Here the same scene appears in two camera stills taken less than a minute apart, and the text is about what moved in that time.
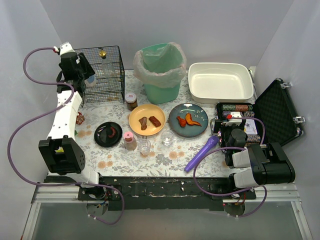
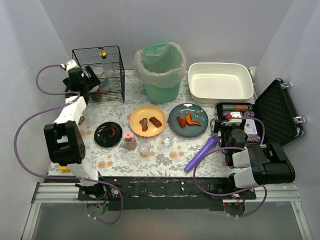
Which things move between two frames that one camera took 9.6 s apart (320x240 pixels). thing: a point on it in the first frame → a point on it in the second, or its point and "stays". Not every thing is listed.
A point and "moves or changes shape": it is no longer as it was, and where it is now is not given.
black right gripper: (222, 132) stays
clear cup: (167, 137) stays
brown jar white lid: (131, 100) → (95, 94)
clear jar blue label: (91, 82) moves or changes shape
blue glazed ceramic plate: (198, 114) stays
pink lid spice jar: (130, 143) stays
